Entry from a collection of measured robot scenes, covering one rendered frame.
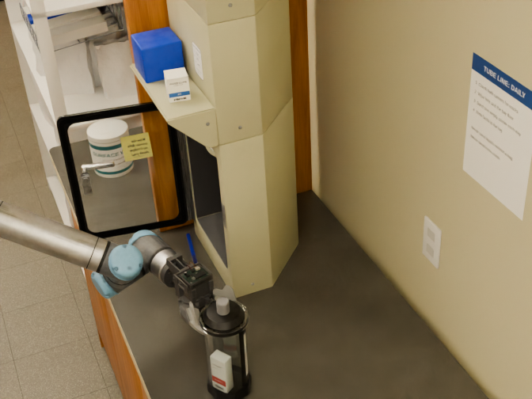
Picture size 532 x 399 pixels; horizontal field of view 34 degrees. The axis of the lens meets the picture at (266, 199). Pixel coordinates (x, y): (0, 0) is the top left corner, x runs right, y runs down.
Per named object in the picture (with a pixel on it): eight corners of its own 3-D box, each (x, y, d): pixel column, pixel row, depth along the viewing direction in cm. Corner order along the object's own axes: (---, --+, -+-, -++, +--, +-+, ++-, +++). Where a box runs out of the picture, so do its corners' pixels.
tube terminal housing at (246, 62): (273, 210, 261) (259, -40, 218) (320, 271, 237) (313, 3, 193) (195, 233, 254) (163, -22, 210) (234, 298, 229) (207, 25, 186)
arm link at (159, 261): (152, 281, 207) (180, 267, 211) (162, 291, 204) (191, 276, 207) (148, 256, 202) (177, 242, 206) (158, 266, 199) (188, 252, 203)
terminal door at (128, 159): (188, 222, 250) (172, 99, 227) (81, 241, 245) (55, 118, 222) (188, 221, 251) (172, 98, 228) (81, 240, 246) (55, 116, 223)
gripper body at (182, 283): (186, 288, 191) (157, 261, 199) (190, 317, 196) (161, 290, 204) (215, 273, 194) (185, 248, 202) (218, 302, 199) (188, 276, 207)
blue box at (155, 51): (173, 58, 219) (169, 25, 214) (185, 74, 212) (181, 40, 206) (134, 67, 216) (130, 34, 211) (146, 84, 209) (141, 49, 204)
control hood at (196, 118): (176, 89, 228) (172, 54, 222) (219, 146, 203) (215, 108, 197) (134, 99, 224) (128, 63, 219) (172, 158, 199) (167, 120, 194)
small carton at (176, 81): (187, 89, 205) (184, 66, 202) (191, 100, 201) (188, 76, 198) (166, 93, 204) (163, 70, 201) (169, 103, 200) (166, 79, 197)
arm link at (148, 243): (129, 262, 214) (157, 243, 218) (152, 284, 207) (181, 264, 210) (119, 239, 209) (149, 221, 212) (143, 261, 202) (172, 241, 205)
